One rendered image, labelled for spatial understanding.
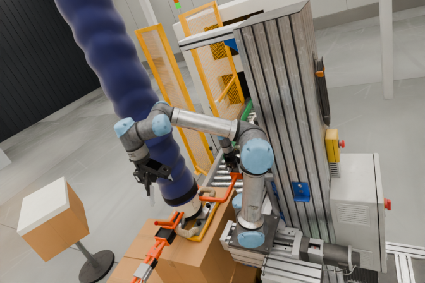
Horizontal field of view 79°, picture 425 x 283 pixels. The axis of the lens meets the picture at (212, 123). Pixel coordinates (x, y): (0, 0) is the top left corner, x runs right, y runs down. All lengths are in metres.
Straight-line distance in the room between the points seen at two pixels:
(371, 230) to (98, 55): 1.42
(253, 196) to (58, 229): 2.06
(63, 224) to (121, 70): 1.82
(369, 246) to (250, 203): 0.64
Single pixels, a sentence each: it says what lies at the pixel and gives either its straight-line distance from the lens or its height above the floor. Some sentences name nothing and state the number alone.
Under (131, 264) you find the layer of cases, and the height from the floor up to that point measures 0.54.
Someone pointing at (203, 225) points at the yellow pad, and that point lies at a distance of 1.70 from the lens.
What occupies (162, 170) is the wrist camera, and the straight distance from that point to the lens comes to 1.00.
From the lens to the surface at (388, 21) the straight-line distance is 4.34.
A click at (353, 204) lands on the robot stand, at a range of 1.30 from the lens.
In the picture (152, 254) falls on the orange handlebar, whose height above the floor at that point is 1.10.
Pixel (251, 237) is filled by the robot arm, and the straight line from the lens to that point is 1.21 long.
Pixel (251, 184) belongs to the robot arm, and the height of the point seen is 1.49.
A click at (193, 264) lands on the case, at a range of 1.61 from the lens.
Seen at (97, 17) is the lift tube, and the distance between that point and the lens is 1.25.
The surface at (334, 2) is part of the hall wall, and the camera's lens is 10.25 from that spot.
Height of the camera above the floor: 2.16
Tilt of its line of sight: 25 degrees down
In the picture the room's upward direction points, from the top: 20 degrees counter-clockwise
